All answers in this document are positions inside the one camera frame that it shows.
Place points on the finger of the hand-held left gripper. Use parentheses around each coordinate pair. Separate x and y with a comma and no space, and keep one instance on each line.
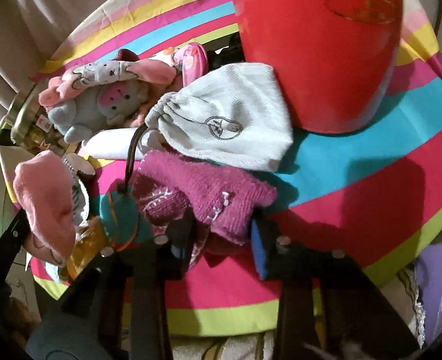
(5,242)

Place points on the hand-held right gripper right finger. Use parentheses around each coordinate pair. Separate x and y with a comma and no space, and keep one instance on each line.
(260,248)

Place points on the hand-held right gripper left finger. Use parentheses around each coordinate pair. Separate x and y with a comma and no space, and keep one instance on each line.
(177,252)

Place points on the magenta knitted hat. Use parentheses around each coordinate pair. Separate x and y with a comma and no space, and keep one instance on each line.
(206,187)

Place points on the grey striped white sock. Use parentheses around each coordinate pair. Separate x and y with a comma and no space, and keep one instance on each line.
(76,185)

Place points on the beige striped sofa cover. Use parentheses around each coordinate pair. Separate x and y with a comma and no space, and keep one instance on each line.
(221,347)

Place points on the rainbow striped cloth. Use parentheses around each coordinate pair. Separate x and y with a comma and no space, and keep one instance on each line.
(356,180)

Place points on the gold lidded tin jar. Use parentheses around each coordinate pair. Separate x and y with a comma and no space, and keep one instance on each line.
(25,120)

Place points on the white fabric pouch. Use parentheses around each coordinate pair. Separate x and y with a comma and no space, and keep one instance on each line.
(112,144)

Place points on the grey plush toy pink face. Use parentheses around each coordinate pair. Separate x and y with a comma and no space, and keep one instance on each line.
(93,114)

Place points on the purple printed cloth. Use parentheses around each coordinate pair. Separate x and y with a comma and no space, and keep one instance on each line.
(440,277)

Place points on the red plastic container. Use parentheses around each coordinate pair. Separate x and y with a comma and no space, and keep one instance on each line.
(311,63)

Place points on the grey pink printed sock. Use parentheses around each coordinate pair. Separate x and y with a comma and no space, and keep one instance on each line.
(104,72)

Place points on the white floral cloth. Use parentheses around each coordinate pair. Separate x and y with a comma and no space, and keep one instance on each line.
(164,54)

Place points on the dark maroon cloth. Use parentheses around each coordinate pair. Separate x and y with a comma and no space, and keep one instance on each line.
(128,54)

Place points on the beige curtain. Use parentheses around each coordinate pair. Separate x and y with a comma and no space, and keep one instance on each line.
(55,15)

